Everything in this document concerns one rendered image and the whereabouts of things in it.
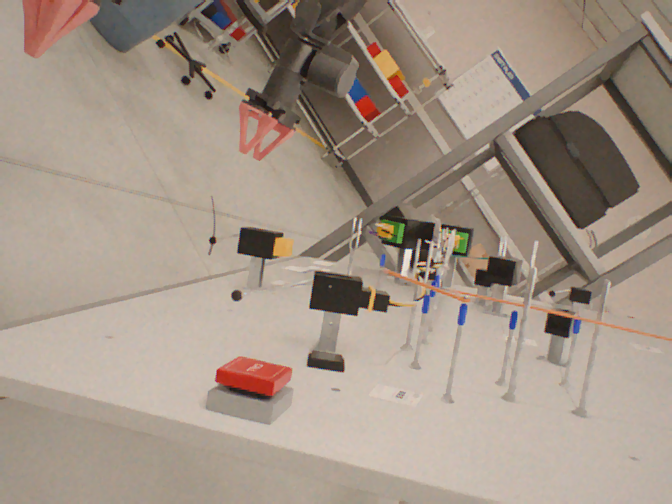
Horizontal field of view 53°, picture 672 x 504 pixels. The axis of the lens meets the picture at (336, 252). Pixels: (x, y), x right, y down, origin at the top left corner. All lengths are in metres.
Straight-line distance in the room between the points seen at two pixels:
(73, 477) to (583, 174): 1.37
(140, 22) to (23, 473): 3.71
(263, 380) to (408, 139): 8.19
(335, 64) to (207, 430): 0.72
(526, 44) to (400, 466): 8.41
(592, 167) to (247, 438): 1.39
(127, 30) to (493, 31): 5.53
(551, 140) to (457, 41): 7.20
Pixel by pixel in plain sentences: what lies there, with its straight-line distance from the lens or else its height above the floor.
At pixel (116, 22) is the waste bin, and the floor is 0.13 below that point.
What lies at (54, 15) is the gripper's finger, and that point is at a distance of 0.73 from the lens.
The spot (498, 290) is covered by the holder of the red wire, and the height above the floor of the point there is 1.25.
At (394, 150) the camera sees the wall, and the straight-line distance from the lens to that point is 8.69.
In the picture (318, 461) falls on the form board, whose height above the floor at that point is 1.13.
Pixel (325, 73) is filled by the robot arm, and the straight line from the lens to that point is 1.11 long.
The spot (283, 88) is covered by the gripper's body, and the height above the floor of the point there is 1.15.
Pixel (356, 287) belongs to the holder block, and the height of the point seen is 1.15.
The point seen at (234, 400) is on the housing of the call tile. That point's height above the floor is 1.08.
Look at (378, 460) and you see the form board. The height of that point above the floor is 1.16.
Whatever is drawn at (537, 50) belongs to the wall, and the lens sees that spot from 8.79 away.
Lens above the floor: 1.33
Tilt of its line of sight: 13 degrees down
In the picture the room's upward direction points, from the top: 56 degrees clockwise
